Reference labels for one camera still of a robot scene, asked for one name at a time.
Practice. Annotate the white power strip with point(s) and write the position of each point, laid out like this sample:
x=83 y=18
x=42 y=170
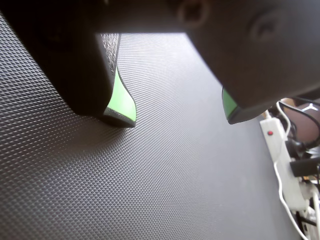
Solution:
x=273 y=142

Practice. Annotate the black power adapter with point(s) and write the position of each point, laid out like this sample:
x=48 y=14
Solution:
x=305 y=167

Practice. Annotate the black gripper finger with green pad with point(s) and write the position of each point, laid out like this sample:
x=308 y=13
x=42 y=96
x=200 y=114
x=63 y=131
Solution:
x=62 y=62
x=250 y=62

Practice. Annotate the dark textured mat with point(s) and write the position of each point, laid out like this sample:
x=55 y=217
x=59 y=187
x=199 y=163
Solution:
x=150 y=175

